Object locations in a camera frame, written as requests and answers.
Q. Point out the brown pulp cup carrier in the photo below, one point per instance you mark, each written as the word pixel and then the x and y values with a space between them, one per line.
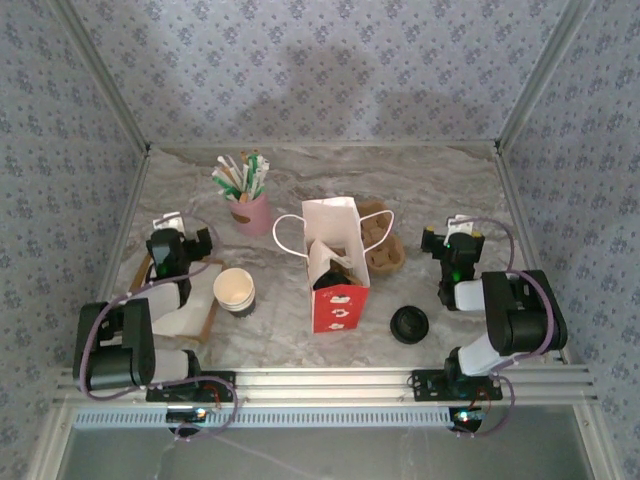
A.
pixel 385 255
pixel 345 260

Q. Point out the black plastic cup lid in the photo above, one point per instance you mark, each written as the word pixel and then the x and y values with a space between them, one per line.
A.
pixel 332 280

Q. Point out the red white paper bag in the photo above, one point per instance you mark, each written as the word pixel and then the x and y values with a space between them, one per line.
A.
pixel 340 310

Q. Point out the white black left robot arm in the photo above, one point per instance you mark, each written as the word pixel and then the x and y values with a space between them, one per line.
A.
pixel 167 310

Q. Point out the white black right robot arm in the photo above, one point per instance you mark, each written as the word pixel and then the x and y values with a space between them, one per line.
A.
pixel 525 320

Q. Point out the white paper napkin stack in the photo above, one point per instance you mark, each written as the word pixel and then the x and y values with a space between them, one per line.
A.
pixel 205 285

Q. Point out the stacked black plastic lids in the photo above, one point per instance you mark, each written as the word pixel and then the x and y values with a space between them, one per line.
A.
pixel 410 325

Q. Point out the pink sachet holder cup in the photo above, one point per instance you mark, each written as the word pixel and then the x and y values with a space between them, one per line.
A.
pixel 252 217

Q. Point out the green paper sachet stick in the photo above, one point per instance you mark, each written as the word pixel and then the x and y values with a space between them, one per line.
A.
pixel 222 190
pixel 254 167

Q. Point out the stacked paper cups black sleeve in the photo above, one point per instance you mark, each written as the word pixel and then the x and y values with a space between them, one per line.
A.
pixel 234 287

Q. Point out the brown paper sachet stick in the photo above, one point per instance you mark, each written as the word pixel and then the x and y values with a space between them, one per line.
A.
pixel 243 197
pixel 245 167

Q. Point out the white paper sachet stick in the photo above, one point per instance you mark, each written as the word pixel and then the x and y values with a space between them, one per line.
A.
pixel 227 169
pixel 261 175
pixel 222 179

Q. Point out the right controller board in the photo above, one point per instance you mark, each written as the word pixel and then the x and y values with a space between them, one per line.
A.
pixel 465 417

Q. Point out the controller board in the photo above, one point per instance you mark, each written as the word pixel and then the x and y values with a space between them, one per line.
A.
pixel 185 415
pixel 465 417

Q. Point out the left controller board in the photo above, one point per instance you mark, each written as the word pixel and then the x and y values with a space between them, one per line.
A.
pixel 185 415

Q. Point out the grey metal panel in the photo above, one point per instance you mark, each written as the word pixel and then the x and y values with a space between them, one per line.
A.
pixel 350 455

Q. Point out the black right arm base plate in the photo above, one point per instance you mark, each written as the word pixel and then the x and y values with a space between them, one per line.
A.
pixel 425 385

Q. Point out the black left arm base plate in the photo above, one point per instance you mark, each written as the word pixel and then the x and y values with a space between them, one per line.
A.
pixel 225 382

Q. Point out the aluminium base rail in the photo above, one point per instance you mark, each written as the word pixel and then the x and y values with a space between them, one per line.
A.
pixel 325 385

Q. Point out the aluminium frame post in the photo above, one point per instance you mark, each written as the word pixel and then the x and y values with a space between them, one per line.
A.
pixel 540 75
pixel 106 75

